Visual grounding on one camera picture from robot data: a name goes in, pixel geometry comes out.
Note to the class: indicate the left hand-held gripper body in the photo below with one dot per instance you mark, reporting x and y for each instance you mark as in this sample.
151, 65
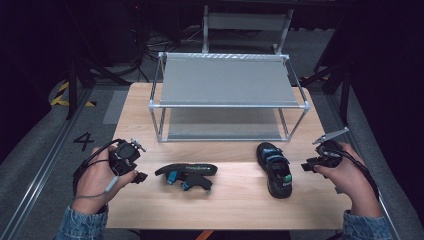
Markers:
124, 156

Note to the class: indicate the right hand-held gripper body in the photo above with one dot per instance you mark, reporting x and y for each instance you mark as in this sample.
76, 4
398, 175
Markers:
328, 151

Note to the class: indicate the black sandal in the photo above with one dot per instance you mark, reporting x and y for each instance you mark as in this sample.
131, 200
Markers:
276, 168

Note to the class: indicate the black sandal sideways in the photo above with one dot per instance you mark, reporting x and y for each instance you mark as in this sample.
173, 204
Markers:
186, 174

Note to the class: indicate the grey two-tier shoe rack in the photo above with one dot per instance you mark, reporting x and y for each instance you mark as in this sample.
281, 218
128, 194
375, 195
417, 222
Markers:
228, 96

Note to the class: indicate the person's right hand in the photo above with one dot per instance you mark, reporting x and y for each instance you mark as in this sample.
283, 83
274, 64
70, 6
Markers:
350, 178

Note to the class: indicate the person's left hand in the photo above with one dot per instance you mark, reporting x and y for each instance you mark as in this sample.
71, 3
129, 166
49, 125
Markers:
98, 181

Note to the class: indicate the black stand legs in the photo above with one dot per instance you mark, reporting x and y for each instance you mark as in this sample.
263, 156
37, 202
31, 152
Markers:
333, 80

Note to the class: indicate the yellow black floor tape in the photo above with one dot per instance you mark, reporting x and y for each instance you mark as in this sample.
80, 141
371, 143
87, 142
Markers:
65, 97

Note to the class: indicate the black tripod stand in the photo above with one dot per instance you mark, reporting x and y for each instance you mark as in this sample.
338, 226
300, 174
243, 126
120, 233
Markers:
83, 76

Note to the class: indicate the metal floor rail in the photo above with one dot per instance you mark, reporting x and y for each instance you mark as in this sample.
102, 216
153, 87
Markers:
43, 166

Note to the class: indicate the grey metal frame stand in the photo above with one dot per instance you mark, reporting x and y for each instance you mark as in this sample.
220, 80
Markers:
246, 28

